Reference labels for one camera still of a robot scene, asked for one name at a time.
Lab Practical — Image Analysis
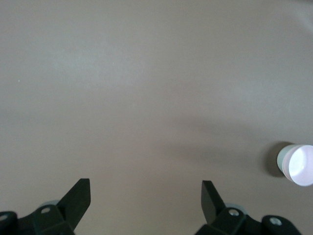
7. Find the pink bowl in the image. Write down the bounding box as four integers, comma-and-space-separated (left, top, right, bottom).
282, 144, 313, 187

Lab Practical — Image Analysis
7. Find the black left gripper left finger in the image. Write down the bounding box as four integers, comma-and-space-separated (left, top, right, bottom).
0, 178, 91, 235

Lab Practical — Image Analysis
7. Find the white bowl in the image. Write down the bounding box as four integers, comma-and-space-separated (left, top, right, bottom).
276, 144, 298, 178

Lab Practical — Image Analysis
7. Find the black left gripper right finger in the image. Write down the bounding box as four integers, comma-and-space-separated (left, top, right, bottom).
195, 180, 300, 235

